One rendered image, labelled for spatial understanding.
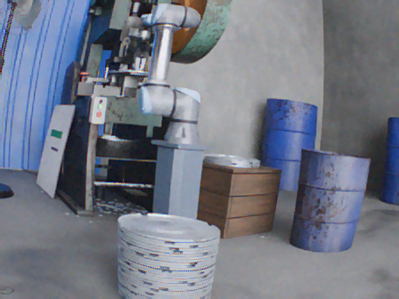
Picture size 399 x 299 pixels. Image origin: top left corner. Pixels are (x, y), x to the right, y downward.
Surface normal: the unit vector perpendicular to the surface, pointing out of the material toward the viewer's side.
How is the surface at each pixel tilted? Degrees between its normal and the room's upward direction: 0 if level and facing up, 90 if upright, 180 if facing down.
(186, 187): 90
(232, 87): 90
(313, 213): 92
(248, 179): 90
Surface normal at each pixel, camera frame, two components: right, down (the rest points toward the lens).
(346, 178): 0.04, 0.10
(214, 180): -0.76, -0.04
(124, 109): 0.55, 0.11
